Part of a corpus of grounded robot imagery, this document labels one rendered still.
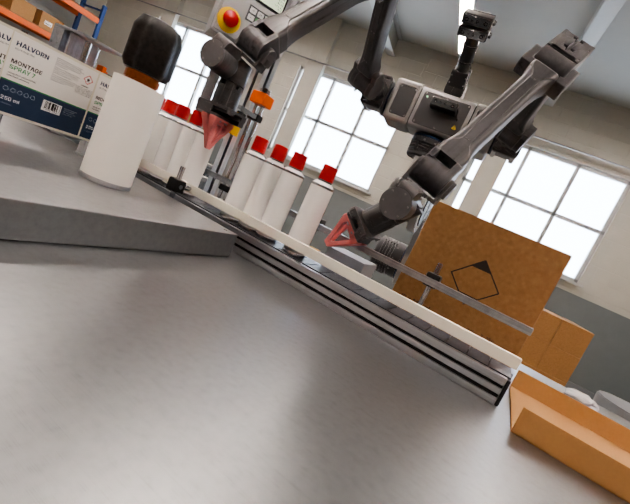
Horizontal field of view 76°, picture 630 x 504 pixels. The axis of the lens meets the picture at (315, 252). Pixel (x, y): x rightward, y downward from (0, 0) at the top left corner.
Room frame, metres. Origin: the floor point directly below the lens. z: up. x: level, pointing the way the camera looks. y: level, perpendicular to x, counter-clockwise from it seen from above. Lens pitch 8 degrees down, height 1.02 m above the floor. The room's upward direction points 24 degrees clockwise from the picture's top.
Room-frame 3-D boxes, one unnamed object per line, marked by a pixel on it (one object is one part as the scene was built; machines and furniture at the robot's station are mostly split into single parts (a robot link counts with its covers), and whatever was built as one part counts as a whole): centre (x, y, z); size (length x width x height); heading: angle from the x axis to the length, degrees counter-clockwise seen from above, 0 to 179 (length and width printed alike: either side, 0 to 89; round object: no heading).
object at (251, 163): (0.95, 0.22, 0.98); 0.05 x 0.05 x 0.20
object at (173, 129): (1.06, 0.46, 0.98); 0.05 x 0.05 x 0.20
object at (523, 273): (1.01, -0.39, 0.99); 0.30 x 0.24 x 0.27; 70
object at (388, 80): (1.52, 0.05, 1.45); 0.09 x 0.08 x 0.12; 73
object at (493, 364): (1.02, 0.36, 0.86); 1.65 x 0.08 x 0.04; 65
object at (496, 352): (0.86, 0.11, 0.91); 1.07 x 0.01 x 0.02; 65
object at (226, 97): (0.93, 0.33, 1.13); 0.10 x 0.07 x 0.07; 66
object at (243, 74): (0.93, 0.33, 1.19); 0.07 x 0.06 x 0.07; 163
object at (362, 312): (1.02, 0.36, 0.85); 1.65 x 0.11 x 0.05; 65
